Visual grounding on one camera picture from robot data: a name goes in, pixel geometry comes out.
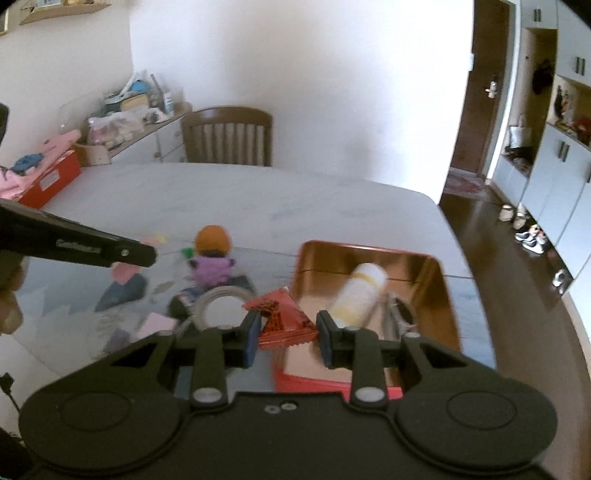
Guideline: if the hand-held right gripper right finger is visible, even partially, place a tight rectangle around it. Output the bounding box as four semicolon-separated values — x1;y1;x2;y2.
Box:
317;310;465;409

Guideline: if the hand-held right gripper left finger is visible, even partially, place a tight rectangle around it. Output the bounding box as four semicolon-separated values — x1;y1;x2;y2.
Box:
110;310;262;409

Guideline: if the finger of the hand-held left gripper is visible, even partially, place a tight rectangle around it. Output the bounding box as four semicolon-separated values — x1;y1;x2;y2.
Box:
0;199;158;269

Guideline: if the red snack packet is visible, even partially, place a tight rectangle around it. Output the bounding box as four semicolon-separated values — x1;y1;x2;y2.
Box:
243;286;319;352

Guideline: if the white bottle with yellow band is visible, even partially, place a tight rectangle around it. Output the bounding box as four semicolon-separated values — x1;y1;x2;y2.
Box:
330;262;389;330

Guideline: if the small blue-label bottle black cap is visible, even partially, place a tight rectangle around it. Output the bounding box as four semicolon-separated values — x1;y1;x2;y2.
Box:
167;285;204;320

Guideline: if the purple plush toy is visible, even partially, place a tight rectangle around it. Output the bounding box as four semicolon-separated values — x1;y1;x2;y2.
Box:
187;256;238;289

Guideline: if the red metal tin box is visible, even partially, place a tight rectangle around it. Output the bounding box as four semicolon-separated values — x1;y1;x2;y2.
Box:
272;239;462;402

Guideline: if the person's left hand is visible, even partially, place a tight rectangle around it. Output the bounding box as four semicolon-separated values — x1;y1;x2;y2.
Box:
0;258;26;336

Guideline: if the clear tape roll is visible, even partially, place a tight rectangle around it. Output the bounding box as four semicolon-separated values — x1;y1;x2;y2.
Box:
194;286;256;331

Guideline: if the red cardboard box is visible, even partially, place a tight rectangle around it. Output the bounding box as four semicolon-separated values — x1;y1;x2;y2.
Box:
18;150;83;209

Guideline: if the clear printed table mat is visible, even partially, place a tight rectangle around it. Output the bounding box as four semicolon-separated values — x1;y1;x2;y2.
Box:
0;244;476;398

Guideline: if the small brown cardboard box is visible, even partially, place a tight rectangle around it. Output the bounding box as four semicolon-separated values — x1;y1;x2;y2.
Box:
74;144;112;167

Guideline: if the blue cloth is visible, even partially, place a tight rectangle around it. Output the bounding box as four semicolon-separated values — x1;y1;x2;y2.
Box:
14;154;45;174

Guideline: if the red box with clothes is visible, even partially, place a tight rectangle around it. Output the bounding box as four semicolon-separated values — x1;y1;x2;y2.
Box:
0;129;82;202

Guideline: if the orange toy tangerine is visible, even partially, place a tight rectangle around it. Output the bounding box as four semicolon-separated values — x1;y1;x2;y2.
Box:
181;224;232;258

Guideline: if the white sideboard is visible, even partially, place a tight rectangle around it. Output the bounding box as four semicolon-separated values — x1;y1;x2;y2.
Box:
108;104;193;164

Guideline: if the pile of household clutter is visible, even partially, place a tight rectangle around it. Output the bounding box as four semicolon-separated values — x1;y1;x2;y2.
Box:
88;69;186;149

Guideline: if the brown wooden chair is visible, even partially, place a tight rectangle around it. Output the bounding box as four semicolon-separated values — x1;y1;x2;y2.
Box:
180;107;273;167

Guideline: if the patterned red rug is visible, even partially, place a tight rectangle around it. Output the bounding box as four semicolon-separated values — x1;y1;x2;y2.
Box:
443;168;491;199

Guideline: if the brown wooden door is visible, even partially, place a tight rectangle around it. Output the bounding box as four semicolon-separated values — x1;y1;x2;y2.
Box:
450;0;511;179

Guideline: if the white tote bag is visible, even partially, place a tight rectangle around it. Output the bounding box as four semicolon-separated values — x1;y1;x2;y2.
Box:
505;124;532;153

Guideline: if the black cable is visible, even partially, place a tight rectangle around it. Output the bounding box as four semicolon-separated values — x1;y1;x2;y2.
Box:
0;371;22;412

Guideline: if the wooden wall shelf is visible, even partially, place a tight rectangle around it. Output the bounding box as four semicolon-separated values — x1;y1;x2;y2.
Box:
21;0;112;25

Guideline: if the grey wall cabinet unit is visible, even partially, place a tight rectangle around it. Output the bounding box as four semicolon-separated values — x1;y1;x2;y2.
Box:
492;0;591;280

